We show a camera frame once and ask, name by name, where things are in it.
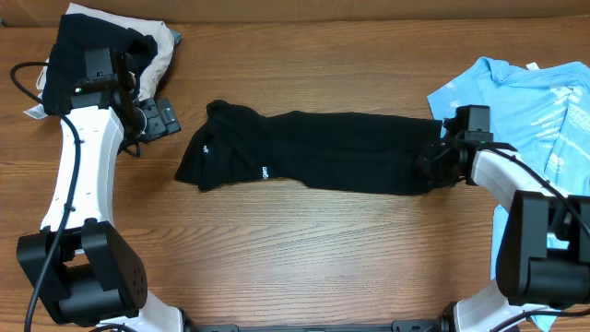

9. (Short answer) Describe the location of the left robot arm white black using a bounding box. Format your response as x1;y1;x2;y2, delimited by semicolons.
17;78;192;331

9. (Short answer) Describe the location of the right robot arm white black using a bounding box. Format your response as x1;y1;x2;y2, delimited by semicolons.
417;138;589;331

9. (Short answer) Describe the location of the folded beige garment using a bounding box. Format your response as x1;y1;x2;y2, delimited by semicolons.
65;3;176;101

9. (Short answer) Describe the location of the folded black garment on pile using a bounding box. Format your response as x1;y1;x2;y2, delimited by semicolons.
41;14;157;115

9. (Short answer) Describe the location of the folded grey-white bottom garment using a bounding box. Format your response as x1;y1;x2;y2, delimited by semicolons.
24;26;182;120

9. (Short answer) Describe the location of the black Sydrogen t-shirt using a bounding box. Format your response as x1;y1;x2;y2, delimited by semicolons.
175;100;442;196

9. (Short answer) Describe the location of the light blue t-shirt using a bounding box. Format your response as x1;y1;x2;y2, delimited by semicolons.
426;56;590;331

